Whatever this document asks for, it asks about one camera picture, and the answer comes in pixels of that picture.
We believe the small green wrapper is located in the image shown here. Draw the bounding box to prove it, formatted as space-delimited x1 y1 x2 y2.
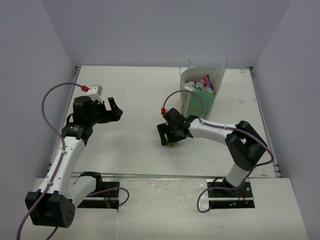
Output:
165 142 179 148

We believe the purple snack packet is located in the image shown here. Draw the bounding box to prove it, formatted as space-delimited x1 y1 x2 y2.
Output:
183 75 215 93

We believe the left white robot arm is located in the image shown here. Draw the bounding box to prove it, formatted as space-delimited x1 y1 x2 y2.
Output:
25 96 123 228

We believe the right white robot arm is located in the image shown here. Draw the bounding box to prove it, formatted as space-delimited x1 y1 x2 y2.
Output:
157 107 268 197

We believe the green paper bag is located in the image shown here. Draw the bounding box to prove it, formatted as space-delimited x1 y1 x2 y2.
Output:
179 60 228 120

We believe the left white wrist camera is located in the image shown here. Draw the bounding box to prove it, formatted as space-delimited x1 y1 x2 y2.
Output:
86 84 103 102

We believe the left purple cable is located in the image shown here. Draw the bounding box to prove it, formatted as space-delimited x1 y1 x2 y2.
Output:
16 82 88 240

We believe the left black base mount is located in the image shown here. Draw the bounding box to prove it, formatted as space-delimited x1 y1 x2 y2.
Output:
78 189 120 210

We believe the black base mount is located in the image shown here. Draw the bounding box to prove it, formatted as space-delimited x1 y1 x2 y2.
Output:
78 189 120 210
208 180 255 210

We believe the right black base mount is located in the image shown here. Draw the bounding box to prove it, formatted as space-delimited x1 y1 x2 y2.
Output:
208 180 255 210

